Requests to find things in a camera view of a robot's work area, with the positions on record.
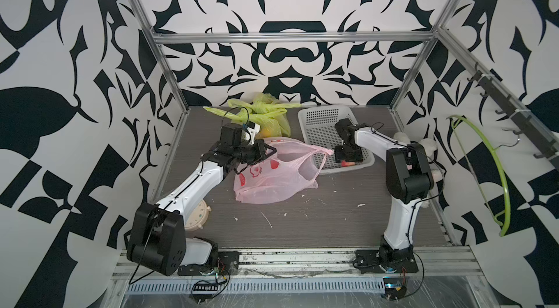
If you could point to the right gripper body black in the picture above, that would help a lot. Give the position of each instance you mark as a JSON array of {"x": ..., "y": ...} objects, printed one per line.
[{"x": 347, "y": 151}]

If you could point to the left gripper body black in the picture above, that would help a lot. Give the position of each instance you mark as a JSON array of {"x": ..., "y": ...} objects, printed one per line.
[{"x": 260, "y": 151}]

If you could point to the pink plastic bag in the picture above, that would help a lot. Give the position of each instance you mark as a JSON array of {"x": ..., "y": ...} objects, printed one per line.
[{"x": 294, "y": 167}]

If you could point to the white plastic basket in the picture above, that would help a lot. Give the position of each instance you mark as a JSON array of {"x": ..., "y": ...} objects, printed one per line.
[{"x": 318, "y": 128}]

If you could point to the green avocado plastic bag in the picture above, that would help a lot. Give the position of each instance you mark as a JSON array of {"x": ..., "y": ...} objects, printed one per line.
[{"x": 274, "y": 124}]

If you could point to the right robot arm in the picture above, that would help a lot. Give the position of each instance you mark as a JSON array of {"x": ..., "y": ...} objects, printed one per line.
[{"x": 408, "y": 178}]

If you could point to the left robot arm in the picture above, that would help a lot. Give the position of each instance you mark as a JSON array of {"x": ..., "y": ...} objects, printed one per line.
[{"x": 158, "y": 238}]

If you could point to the peach back basket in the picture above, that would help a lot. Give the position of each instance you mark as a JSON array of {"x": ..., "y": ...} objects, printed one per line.
[{"x": 347, "y": 164}]

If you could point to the beige alarm clock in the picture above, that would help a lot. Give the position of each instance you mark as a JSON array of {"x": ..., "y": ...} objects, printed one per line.
[{"x": 198, "y": 218}]

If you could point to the plush bunny toy pink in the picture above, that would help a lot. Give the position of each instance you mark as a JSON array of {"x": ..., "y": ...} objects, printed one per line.
[{"x": 428, "y": 148}]

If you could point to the green hoop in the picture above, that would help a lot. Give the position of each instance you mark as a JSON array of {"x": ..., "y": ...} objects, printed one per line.
[{"x": 503, "y": 218}]

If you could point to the black hook rack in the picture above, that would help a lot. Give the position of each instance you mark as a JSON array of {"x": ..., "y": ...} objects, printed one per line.
[{"x": 525, "y": 120}]

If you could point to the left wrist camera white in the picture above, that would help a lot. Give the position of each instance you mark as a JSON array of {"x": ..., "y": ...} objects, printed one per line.
[{"x": 251, "y": 131}]

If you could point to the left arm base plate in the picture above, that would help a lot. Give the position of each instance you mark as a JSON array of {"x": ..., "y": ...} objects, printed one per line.
[{"x": 219, "y": 263}]

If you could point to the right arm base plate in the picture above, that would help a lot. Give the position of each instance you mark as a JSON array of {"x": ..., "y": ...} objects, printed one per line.
[{"x": 385, "y": 261}]

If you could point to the aluminium frame bar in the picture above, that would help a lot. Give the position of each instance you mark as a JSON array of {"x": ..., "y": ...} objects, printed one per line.
[{"x": 293, "y": 37}]

